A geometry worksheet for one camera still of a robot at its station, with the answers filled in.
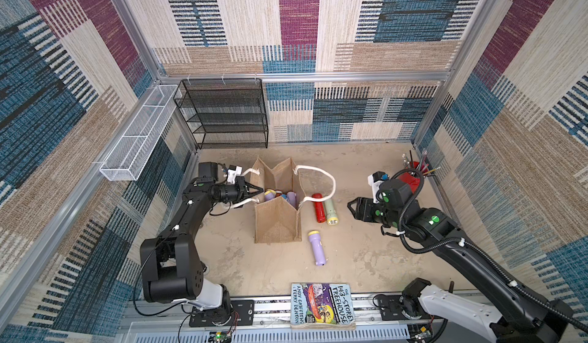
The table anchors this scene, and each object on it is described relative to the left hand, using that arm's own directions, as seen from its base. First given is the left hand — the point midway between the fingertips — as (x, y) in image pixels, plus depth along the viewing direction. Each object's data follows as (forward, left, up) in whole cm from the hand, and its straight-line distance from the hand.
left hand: (263, 190), depth 81 cm
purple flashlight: (+3, -1, -7) cm, 8 cm away
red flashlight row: (+2, -21, -15) cm, 26 cm away
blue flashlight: (+5, -7, -11) cm, 14 cm away
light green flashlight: (-3, -25, -15) cm, 30 cm away
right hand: (-9, -31, +1) cm, 33 cm away
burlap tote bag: (-7, -5, -9) cm, 12 cm away
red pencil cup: (+10, -57, -8) cm, 58 cm away
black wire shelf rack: (+44, +21, +2) cm, 48 cm away
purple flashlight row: (-14, -19, -16) cm, 29 cm away
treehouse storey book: (-33, -19, -16) cm, 41 cm away
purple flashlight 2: (+4, -10, -11) cm, 15 cm away
